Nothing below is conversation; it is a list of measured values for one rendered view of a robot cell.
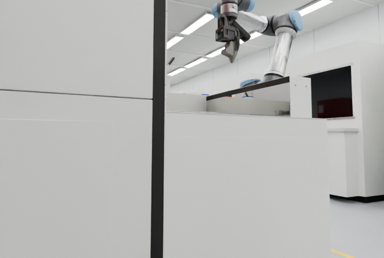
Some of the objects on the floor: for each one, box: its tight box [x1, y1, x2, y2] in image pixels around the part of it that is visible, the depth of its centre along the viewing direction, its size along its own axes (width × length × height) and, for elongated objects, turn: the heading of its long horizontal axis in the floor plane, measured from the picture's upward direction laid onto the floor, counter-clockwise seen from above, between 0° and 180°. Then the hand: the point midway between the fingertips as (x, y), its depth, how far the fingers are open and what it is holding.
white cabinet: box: [165, 113, 331, 258], centre depth 125 cm, size 64×96×82 cm
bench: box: [265, 39, 384, 203], centre depth 477 cm, size 108×180×200 cm
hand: (233, 60), depth 141 cm, fingers closed
